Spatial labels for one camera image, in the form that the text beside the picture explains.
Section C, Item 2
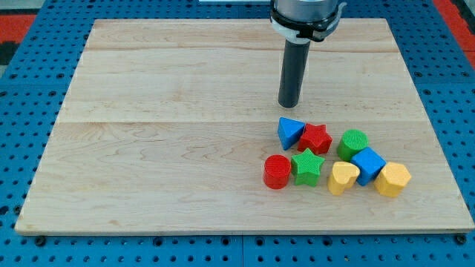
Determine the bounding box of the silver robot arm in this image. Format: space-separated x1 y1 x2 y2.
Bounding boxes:
270 0 347 108

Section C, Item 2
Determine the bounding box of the green cylinder block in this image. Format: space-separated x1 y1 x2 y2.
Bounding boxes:
337 129 369 162

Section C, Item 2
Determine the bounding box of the yellow heart block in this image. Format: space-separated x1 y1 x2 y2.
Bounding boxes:
327 162 360 196

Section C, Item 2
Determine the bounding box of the blue cube block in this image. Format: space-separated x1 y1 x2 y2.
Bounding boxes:
350 147 387 186

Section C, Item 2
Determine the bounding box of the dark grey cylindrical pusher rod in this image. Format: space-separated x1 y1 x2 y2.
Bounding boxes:
278 41 310 108

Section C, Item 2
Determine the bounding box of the red star block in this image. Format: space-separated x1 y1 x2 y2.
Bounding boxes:
297 123 333 155

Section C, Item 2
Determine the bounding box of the green star block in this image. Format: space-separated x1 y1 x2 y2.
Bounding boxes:
291 148 325 187

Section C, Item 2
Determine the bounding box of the red cylinder block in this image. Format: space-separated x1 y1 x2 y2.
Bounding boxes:
263 154 292 190

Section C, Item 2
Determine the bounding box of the yellow hexagon block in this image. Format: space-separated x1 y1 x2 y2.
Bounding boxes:
374 162 412 197

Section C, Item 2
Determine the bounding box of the light wooden board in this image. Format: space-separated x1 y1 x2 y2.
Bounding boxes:
15 19 474 236

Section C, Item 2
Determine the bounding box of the blue triangle block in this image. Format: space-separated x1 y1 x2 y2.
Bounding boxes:
278 117 305 151

